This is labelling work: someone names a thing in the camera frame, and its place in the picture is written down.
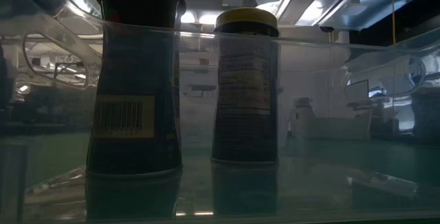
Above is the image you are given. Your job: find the yellow-lid black spice jar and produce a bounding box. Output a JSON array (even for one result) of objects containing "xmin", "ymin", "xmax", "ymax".
[
  {"xmin": 85, "ymin": 0, "xmax": 187, "ymax": 180},
  {"xmin": 210, "ymin": 7, "xmax": 280, "ymax": 166}
]

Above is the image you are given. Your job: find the white plastic bin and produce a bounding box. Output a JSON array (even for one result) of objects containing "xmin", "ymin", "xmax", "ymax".
[{"xmin": 290, "ymin": 96, "xmax": 374, "ymax": 141}]

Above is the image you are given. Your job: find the yellow hanging cable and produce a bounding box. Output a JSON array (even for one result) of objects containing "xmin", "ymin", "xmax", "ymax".
[{"xmin": 391, "ymin": 0, "xmax": 397, "ymax": 46}]

